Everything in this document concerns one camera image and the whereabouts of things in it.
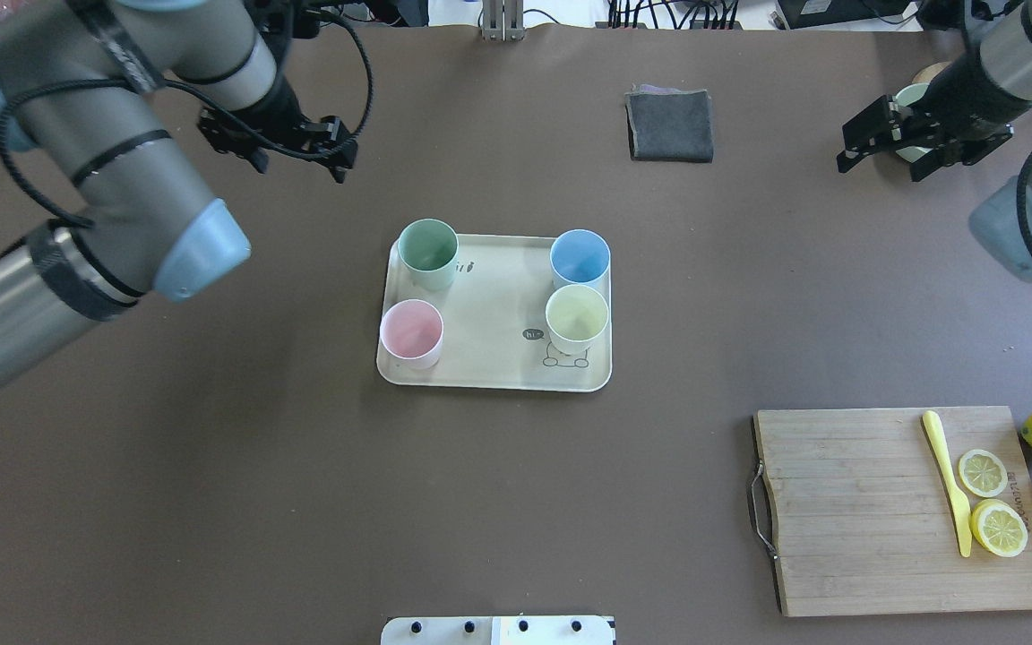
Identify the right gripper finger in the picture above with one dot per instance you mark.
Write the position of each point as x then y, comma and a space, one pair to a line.
880, 126
940, 157

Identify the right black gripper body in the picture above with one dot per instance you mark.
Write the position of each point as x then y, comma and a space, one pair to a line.
953, 102

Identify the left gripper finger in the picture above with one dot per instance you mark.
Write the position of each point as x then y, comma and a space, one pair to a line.
341, 147
242, 147

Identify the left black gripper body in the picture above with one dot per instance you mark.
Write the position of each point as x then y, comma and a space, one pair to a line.
280, 107

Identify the mint green cup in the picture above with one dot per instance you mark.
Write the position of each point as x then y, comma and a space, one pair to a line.
429, 249

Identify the pink cup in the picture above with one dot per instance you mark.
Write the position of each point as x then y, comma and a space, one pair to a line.
412, 332

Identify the light blue cup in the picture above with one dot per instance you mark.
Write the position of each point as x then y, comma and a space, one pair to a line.
579, 256

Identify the cream yellow cup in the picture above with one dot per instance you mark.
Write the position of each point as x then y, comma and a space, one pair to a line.
577, 316

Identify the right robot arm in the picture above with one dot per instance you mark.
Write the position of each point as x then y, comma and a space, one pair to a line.
999, 33

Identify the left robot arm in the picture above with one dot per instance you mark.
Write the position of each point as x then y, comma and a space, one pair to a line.
128, 213

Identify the beige rabbit tray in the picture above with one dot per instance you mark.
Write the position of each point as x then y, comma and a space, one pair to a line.
495, 333

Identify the green bowl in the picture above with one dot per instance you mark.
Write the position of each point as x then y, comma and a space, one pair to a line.
907, 97

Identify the grey folded cloth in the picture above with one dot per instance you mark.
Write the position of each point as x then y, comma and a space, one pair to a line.
666, 124

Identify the lemon half lower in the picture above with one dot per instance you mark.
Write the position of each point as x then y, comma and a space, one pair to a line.
982, 473

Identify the lemon half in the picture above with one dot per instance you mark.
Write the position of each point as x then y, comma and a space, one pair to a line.
982, 473
998, 528

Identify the wooden cutting board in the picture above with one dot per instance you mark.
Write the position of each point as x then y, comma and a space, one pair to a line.
859, 523

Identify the yellow plastic knife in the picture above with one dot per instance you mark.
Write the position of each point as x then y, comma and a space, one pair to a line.
960, 506

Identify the lemon half upper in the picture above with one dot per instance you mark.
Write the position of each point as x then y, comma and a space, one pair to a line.
998, 528

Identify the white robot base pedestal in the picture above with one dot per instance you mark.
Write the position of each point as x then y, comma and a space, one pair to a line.
501, 629

